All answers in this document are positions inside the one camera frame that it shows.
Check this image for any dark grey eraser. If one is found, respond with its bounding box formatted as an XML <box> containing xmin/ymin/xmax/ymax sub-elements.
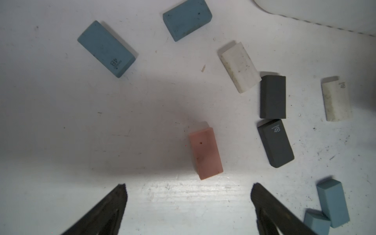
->
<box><xmin>260</xmin><ymin>75</ymin><xmax>287</xmax><ymax>119</ymax></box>
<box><xmin>258</xmin><ymin>119</ymin><xmax>294</xmax><ymax>168</ymax></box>

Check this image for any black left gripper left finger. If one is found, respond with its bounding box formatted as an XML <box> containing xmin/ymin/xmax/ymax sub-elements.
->
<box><xmin>63</xmin><ymin>184</ymin><xmax>128</xmax><ymax>235</ymax></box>

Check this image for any blue eraser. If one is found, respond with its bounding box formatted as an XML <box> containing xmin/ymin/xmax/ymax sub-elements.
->
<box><xmin>304</xmin><ymin>211</ymin><xmax>331</xmax><ymax>235</ymax></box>
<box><xmin>77</xmin><ymin>21</ymin><xmax>136</xmax><ymax>78</ymax></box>
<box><xmin>163</xmin><ymin>0</ymin><xmax>212</xmax><ymax>42</ymax></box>
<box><xmin>316</xmin><ymin>179</ymin><xmax>350</xmax><ymax>228</ymax></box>

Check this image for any dark grey eraser upper centre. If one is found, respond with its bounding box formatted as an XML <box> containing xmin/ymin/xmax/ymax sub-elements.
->
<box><xmin>260</xmin><ymin>75</ymin><xmax>287</xmax><ymax>119</ymax></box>

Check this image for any white eraser left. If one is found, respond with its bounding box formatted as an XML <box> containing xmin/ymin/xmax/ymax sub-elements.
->
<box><xmin>220</xmin><ymin>42</ymin><xmax>261</xmax><ymax>94</ymax></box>

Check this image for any white storage box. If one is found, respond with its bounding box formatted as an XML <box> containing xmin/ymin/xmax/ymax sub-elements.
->
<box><xmin>254</xmin><ymin>0</ymin><xmax>376</xmax><ymax>36</ymax></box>

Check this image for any white eraser 4B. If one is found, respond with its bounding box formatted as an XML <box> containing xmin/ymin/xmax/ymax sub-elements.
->
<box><xmin>321</xmin><ymin>79</ymin><xmax>352</xmax><ymax>122</ymax></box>

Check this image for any pink eraser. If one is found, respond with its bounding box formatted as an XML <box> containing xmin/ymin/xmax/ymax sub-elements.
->
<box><xmin>188</xmin><ymin>121</ymin><xmax>223</xmax><ymax>180</ymax></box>

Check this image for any dark grey eraser lower centre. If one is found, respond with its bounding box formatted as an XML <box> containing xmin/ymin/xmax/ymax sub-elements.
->
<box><xmin>258</xmin><ymin>119</ymin><xmax>294</xmax><ymax>168</ymax></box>

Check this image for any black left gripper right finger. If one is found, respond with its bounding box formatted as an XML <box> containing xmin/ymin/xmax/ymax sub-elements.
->
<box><xmin>250</xmin><ymin>183</ymin><xmax>315</xmax><ymax>235</ymax></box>

